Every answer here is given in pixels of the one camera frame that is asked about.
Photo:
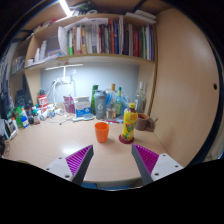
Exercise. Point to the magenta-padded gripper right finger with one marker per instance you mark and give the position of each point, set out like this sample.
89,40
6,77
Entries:
148,160

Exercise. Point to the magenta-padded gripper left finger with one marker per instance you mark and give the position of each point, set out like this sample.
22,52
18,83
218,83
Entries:
78,161

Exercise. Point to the yellow drink bottle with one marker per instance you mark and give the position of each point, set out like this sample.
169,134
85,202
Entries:
129,121

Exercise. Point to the flat round red coaster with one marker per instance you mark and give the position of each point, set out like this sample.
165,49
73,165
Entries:
125,141

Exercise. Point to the blue floor mat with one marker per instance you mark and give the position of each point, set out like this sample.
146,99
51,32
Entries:
106,186

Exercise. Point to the orange plastic cup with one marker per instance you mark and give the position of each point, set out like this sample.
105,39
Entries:
101,131

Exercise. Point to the brown mug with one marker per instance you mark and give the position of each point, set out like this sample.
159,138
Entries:
142,122

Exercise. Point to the light blue hairbrush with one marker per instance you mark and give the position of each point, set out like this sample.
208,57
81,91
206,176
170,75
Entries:
83,117

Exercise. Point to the pink pen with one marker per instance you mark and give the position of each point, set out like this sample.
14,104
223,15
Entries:
115,121

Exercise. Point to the white and blue carton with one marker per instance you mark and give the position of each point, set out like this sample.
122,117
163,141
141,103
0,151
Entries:
82,106

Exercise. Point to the magenta pouch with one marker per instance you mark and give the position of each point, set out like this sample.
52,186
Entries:
69,104

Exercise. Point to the tall clear glass bottle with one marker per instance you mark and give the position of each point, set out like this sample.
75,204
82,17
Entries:
140,100

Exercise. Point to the grey shaker bottle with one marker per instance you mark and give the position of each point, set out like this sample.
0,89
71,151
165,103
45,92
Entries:
100,105

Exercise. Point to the clear bottle with green cap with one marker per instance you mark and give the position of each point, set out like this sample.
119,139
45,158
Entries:
118,103

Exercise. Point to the blue and white small box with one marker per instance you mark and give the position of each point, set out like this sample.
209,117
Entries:
25,121

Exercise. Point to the clear bottle with gold cap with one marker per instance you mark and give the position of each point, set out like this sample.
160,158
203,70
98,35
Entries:
111,103

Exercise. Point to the tall green bottle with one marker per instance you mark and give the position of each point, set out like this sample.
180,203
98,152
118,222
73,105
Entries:
94,95

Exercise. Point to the red and white canister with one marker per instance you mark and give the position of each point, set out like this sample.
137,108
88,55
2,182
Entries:
42,101

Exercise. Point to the green container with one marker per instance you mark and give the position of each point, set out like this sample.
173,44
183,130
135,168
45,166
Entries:
18,116

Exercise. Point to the black countertop appliance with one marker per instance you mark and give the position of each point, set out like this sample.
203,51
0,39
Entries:
20,98

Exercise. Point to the blue-grey hanging garment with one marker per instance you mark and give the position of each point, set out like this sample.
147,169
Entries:
6,90

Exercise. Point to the wooden shelf unit with books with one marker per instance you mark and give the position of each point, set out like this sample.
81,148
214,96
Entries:
100,38

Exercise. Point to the ceiling tube light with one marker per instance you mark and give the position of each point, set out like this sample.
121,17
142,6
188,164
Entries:
64,7

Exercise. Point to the white wall socket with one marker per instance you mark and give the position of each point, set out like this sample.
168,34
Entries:
65,80

